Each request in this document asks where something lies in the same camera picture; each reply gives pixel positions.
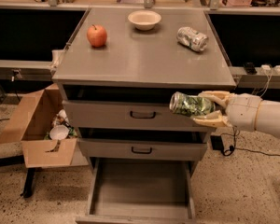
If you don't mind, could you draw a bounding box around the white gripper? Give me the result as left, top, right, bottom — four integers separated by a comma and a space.
192, 91, 262, 132

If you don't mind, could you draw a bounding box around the red apple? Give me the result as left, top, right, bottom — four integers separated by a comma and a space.
87, 24, 107, 48

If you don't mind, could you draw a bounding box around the grey drawer cabinet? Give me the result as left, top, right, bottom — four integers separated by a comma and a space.
51, 7, 237, 179

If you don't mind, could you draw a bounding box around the top grey drawer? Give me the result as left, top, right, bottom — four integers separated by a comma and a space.
62, 89, 226, 133

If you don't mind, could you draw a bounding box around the silver crushed can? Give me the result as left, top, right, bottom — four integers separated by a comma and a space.
176, 27, 208, 52

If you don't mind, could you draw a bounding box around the black table leg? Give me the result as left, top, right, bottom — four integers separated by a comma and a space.
21, 168, 35, 198

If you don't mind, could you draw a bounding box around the black phone on shelf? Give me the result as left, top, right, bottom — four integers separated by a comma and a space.
243, 63, 257, 75

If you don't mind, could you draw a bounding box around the white bowl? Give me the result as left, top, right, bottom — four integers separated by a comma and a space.
128, 10, 161, 31

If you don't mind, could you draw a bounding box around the green crushed can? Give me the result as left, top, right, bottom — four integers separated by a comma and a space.
169, 91, 216, 117

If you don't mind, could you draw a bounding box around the white charger on shelf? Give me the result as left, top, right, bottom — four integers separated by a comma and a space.
260, 64, 272, 72

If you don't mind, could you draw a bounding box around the black power adapter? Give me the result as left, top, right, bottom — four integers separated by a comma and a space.
211, 135, 224, 151

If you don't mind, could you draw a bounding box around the bottom grey drawer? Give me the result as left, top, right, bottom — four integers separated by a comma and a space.
76, 159, 197, 224

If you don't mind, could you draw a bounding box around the black cable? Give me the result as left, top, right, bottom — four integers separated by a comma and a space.
220, 126, 280, 160

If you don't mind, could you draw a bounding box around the cardboard box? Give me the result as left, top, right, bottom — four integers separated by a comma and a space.
0, 84, 88, 168

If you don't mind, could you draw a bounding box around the grey drawer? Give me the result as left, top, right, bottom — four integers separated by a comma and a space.
76, 159, 197, 224
62, 89, 226, 133
78, 128, 207, 161

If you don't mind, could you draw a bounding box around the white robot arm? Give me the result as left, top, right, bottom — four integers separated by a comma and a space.
192, 91, 280, 139

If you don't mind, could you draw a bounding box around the middle grey drawer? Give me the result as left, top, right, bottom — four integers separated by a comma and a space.
78, 128, 207, 161

